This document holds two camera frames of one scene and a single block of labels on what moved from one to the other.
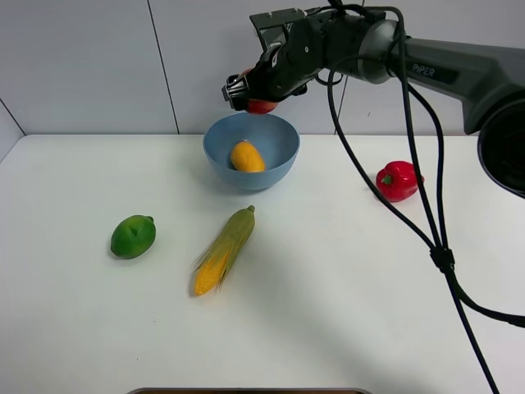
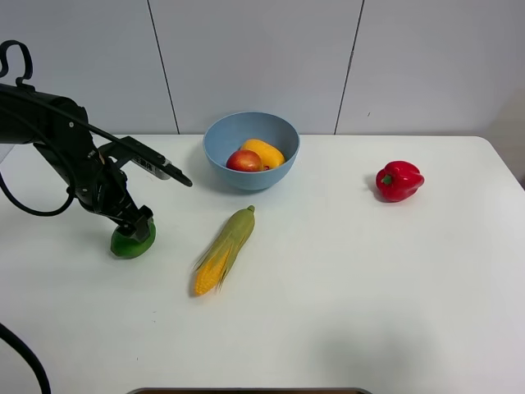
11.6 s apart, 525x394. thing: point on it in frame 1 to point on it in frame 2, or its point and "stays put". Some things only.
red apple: [260, 107] to [245, 160]
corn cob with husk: [224, 249] stays put
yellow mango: [246, 158] to [271, 158]
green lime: [133, 235] stays put
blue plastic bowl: [252, 150] stays put
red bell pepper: [398, 180] stays put
